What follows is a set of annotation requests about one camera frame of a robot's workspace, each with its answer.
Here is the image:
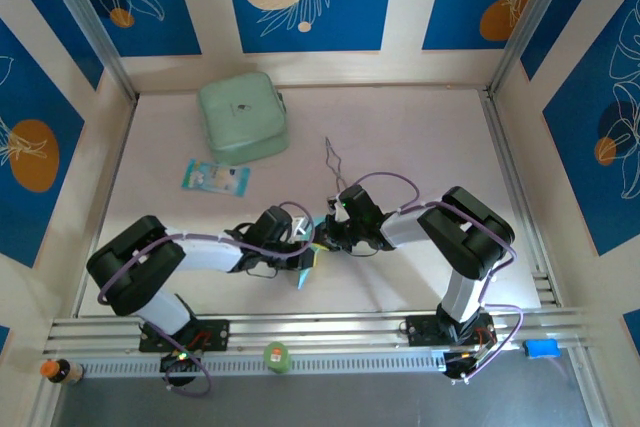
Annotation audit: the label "metal scissor tongs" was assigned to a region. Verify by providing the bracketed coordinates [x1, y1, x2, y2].
[323, 135, 351, 198]

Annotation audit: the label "blue snack packet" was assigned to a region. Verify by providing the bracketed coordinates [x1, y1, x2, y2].
[180, 158, 252, 198]

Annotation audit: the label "green bottle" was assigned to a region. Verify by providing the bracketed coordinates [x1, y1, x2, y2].
[263, 341, 292, 376]

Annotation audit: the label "mint green zipper case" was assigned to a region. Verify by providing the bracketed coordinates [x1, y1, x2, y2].
[195, 70, 291, 166]

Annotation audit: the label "left black connector hub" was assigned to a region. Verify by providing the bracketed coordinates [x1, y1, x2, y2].
[159, 351, 201, 388]

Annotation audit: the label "black connector hub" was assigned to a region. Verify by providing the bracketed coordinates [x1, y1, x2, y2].
[159, 351, 201, 388]
[442, 350, 479, 382]

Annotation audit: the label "right black connector hub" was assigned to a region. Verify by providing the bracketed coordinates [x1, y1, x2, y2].
[442, 350, 479, 382]

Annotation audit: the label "blue rectangular box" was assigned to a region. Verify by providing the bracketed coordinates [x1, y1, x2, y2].
[522, 339, 560, 361]

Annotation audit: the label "brown bottle orange cap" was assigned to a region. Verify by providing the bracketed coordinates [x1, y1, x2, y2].
[39, 357, 85, 387]

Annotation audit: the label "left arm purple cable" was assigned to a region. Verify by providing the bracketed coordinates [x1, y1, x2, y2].
[97, 201, 317, 398]

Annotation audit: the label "aluminium mounting rail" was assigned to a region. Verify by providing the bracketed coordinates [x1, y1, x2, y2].
[43, 306, 594, 356]

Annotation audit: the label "slotted grey cable duct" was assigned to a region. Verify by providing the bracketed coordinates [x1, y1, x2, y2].
[79, 350, 449, 378]

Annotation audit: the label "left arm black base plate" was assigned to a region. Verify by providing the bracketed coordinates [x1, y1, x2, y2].
[138, 319, 231, 353]

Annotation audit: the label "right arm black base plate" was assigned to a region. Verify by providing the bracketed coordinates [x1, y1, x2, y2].
[405, 315, 496, 348]

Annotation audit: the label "aluminium side rail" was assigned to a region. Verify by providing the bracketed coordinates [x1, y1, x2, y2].
[480, 88, 560, 308]

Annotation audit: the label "aluminium frame post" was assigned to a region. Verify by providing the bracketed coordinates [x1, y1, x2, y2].
[35, 0, 140, 102]
[487, 0, 576, 96]

